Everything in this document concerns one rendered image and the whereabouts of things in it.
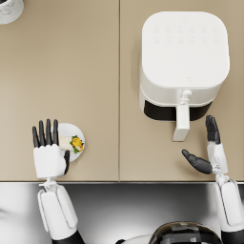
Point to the chicken roll wrap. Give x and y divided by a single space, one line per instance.
72 143

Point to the white air fryer drawer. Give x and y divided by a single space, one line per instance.
181 117

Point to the white air fryer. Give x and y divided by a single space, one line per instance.
184 60

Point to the white round plate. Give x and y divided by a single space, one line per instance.
74 139

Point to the dark round robot body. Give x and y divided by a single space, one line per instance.
181 234

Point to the white marbled pot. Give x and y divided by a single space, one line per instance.
9 10

